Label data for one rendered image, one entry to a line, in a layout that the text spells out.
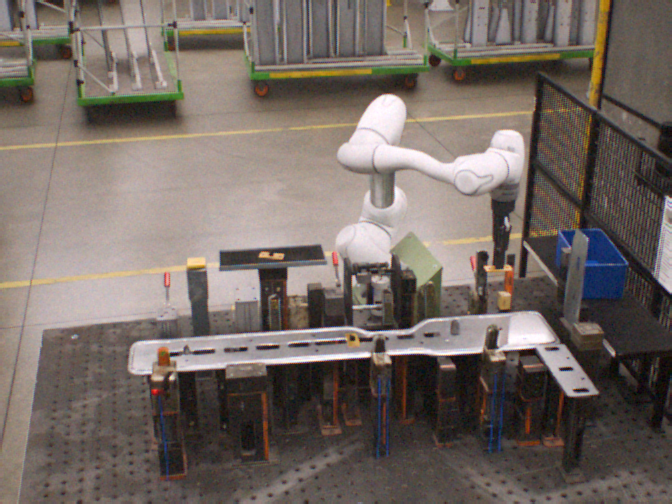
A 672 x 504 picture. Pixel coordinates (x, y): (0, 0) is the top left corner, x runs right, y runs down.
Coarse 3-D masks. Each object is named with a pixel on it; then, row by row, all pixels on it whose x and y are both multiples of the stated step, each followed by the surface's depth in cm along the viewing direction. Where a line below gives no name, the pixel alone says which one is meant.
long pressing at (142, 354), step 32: (448, 320) 303; (480, 320) 303; (512, 320) 303; (544, 320) 303; (224, 352) 284; (256, 352) 284; (288, 352) 284; (320, 352) 284; (352, 352) 284; (416, 352) 285; (448, 352) 284; (480, 352) 285
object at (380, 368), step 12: (372, 360) 274; (384, 360) 271; (372, 372) 277; (384, 372) 271; (372, 384) 277; (384, 384) 273; (372, 396) 280; (384, 396) 276; (372, 408) 282; (384, 408) 278; (372, 420) 283; (384, 420) 280; (372, 432) 282; (384, 432) 281; (372, 444) 284; (384, 444) 283; (372, 456) 284; (384, 456) 284
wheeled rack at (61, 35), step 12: (36, 0) 1147; (48, 24) 1167; (60, 24) 1164; (0, 36) 1077; (12, 36) 1081; (36, 36) 1089; (48, 36) 1093; (60, 36) 1093; (60, 48) 1100; (72, 48) 1103
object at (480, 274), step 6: (480, 252) 303; (486, 252) 302; (480, 258) 300; (486, 258) 300; (480, 264) 304; (486, 264) 303; (480, 270) 304; (480, 276) 305; (486, 276) 304; (480, 282) 306; (486, 282) 305; (486, 288) 305; (486, 294) 306
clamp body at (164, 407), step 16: (160, 368) 264; (176, 368) 265; (160, 384) 259; (176, 384) 261; (160, 400) 261; (176, 400) 263; (160, 416) 265; (176, 416) 266; (160, 432) 268; (176, 432) 273; (160, 448) 270; (176, 448) 270; (160, 464) 272; (176, 464) 272; (160, 480) 273
